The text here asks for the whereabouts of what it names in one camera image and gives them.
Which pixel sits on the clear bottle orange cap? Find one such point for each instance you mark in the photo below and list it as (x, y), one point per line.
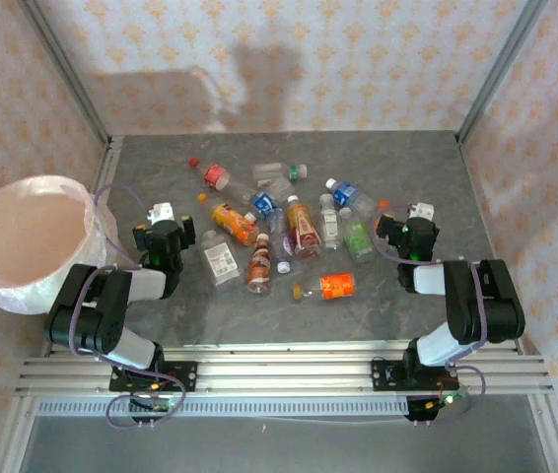
(383, 204)

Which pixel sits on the clear bottle white label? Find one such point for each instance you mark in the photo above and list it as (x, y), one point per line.
(329, 222)
(220, 258)

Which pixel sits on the orange juice bottle yellow cap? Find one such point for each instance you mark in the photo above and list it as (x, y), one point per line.
(232, 222)

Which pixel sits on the blue label water bottle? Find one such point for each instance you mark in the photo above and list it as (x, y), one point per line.
(264, 202)
(345, 192)

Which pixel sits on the clear bottle red cap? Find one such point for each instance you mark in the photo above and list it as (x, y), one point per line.
(217, 176)

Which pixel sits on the clear bottle orange label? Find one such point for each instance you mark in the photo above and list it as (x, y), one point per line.
(335, 286)

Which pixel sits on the brown label drink bottle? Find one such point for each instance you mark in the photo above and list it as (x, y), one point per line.
(260, 261)

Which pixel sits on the red yellow label tea bottle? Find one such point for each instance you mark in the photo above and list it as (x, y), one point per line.
(303, 226)

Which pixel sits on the clear bottle purple label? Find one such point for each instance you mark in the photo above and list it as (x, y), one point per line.
(284, 246)

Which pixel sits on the clear bottle green neck label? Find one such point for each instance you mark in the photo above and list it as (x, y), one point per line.
(266, 172)

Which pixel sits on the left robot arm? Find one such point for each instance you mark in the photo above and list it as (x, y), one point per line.
(91, 315)

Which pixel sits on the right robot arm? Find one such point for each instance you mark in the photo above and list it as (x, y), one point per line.
(486, 305)

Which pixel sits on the white lined waste bin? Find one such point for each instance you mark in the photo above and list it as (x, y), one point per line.
(106, 231)

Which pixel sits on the aluminium base beam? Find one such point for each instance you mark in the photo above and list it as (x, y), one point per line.
(284, 374)

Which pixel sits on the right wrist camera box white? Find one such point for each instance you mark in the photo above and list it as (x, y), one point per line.
(422, 211)

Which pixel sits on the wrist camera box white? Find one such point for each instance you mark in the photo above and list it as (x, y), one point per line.
(422, 211)
(160, 212)

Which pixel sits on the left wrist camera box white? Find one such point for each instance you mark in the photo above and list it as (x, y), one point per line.
(160, 212)

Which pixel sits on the aluminium frame post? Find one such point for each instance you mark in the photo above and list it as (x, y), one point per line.
(69, 74)
(499, 74)

